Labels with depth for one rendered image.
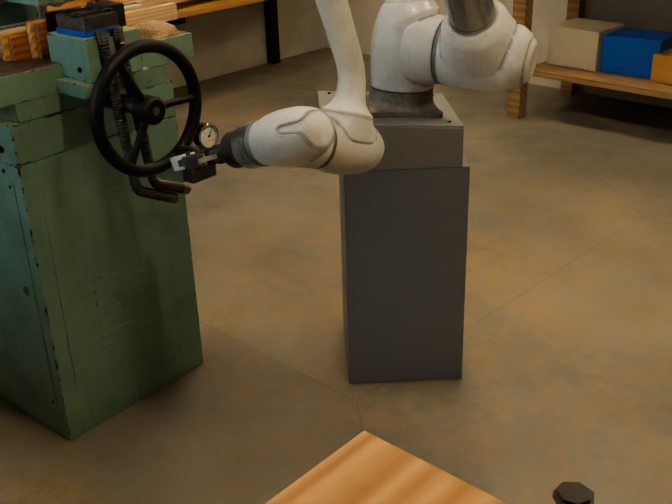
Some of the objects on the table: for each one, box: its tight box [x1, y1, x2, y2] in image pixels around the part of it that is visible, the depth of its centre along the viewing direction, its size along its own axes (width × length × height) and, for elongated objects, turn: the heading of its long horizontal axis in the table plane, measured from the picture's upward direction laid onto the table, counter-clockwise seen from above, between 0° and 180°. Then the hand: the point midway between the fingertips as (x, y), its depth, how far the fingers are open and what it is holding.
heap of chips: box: [131, 20, 183, 39], centre depth 212 cm, size 8×12×3 cm
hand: (183, 161), depth 187 cm, fingers closed
